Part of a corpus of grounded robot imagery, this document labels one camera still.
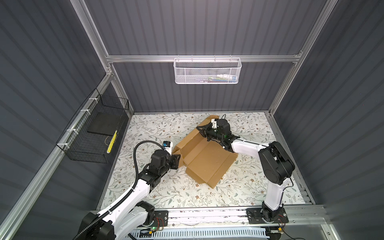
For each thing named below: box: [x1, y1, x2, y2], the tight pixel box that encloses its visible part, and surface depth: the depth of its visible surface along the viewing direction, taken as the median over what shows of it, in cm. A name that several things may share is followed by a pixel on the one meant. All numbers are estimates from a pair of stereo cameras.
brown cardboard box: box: [172, 115, 238, 189], surface depth 93 cm
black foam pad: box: [87, 111, 124, 137], surface depth 75 cm
